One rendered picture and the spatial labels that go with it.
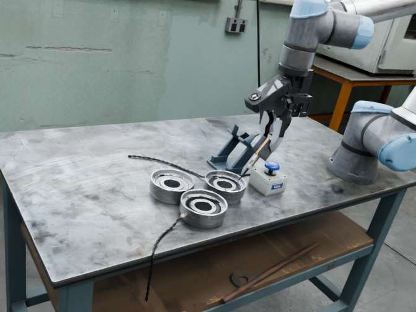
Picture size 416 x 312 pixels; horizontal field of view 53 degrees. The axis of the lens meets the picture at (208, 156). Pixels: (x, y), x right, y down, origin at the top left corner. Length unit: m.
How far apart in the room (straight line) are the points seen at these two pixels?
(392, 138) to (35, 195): 0.87
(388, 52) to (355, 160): 1.84
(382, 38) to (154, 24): 1.49
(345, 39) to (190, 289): 0.71
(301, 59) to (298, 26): 0.07
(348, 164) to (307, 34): 0.49
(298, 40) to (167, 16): 1.76
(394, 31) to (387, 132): 1.93
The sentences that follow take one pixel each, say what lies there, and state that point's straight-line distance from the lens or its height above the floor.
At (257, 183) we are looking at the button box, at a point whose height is 0.82.
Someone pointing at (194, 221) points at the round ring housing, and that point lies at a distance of 0.90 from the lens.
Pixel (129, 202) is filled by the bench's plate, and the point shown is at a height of 0.80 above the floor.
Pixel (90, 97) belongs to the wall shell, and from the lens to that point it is 2.60.
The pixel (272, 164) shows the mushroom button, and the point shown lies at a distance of 1.10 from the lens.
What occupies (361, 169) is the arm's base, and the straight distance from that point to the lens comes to 1.33.
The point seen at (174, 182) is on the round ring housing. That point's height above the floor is 0.82.
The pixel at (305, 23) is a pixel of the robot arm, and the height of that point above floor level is 1.23.
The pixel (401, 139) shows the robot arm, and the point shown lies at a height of 1.00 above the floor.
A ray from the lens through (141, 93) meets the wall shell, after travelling 2.73.
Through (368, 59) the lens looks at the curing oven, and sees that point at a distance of 3.15.
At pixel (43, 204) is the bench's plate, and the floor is 0.80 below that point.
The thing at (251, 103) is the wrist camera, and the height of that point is 1.05.
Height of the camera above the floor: 1.33
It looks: 25 degrees down
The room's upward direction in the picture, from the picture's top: 11 degrees clockwise
